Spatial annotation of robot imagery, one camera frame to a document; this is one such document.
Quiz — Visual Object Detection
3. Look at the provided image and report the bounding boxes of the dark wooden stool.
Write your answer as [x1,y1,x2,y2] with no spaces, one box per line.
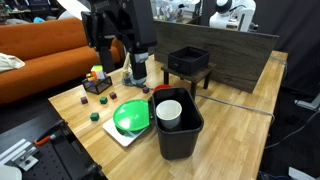
[160,62,217,100]

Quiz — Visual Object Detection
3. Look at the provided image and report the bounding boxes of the grey cable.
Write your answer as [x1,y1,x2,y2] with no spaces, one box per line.
[194,93,276,125]

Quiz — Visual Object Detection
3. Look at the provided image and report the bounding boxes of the shelf with boxes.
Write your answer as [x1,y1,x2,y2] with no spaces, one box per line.
[150,0,203,24]

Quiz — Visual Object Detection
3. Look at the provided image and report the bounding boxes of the orange sofa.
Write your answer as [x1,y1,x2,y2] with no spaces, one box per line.
[0,17,126,106]

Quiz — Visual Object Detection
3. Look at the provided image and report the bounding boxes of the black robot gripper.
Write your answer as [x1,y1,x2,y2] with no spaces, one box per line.
[81,0,158,85]

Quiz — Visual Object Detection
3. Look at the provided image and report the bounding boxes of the dark wooden board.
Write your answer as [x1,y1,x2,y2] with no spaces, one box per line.
[153,19,280,94]

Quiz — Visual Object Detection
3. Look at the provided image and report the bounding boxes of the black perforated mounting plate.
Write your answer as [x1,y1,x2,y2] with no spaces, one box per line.
[0,111,108,180]

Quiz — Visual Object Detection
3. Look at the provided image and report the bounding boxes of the grey round base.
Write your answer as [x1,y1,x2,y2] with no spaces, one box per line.
[121,74,148,89]

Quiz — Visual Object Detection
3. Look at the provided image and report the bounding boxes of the orange and black clamp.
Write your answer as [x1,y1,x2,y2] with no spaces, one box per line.
[33,118,69,147]

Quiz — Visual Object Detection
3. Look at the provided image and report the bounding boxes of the silver aluminium bracket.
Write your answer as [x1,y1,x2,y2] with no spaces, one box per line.
[0,138,40,173]

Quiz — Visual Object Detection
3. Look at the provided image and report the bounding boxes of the white flat object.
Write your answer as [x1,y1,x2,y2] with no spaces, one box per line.
[287,166,317,180]

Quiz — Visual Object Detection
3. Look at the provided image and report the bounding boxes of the black wire basket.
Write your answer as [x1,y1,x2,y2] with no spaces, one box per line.
[82,75,114,96]

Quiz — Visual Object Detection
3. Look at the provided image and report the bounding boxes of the white kitchen scale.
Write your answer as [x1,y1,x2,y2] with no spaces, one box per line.
[101,118,152,148]

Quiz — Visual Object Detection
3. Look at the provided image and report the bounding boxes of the black square box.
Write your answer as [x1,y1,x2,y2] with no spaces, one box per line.
[167,45,211,77]

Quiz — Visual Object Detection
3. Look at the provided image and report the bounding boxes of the blue cable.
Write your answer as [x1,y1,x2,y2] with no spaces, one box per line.
[257,170,288,180]

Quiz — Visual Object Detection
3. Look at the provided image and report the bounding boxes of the black floor cable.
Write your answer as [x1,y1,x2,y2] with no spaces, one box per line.
[264,108,320,150]

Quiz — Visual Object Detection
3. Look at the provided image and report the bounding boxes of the white curved object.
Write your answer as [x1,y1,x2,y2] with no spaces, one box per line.
[55,0,92,20]

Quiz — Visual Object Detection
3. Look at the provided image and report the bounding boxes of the black plastic bin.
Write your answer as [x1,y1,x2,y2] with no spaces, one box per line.
[147,87,205,161]

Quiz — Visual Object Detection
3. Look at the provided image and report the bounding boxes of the white paper cup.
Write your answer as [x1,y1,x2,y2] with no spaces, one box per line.
[155,99,183,131]

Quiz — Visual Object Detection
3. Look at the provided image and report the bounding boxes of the light grey metal bar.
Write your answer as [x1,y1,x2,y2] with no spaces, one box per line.
[294,92,320,112]

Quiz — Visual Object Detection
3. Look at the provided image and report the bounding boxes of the white cloth bag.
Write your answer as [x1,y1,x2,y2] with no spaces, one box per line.
[0,52,26,74]

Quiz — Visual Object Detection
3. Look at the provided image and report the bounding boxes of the green plastic plate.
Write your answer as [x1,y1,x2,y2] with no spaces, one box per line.
[112,98,153,133]

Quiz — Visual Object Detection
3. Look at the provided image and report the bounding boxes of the multicoloured puzzle cube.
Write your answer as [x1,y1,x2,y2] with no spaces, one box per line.
[85,64,107,85]

